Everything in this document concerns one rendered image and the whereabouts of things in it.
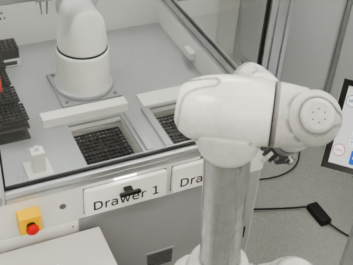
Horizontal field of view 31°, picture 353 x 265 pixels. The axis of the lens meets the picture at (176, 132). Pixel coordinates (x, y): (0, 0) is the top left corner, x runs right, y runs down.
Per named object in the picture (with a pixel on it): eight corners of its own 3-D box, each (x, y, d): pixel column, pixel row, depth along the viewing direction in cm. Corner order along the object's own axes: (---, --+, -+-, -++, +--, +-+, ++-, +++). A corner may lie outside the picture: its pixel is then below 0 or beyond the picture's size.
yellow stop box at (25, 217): (43, 231, 204) (42, 215, 199) (21, 237, 201) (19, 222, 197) (39, 220, 207) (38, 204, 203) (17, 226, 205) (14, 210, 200)
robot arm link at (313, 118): (341, 93, 133) (275, 85, 135) (354, 82, 115) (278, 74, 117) (333, 156, 133) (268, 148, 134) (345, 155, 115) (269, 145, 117)
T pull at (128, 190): (141, 192, 212) (141, 190, 211) (120, 198, 209) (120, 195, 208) (137, 185, 214) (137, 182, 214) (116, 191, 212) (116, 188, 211)
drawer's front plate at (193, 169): (244, 173, 235) (248, 150, 228) (172, 193, 224) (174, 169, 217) (242, 170, 236) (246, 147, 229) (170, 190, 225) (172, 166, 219)
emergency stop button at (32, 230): (40, 234, 201) (39, 225, 198) (27, 238, 199) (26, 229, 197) (38, 227, 203) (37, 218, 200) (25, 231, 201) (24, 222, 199)
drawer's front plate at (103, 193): (165, 195, 223) (167, 171, 216) (85, 216, 213) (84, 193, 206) (163, 191, 224) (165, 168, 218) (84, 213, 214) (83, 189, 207)
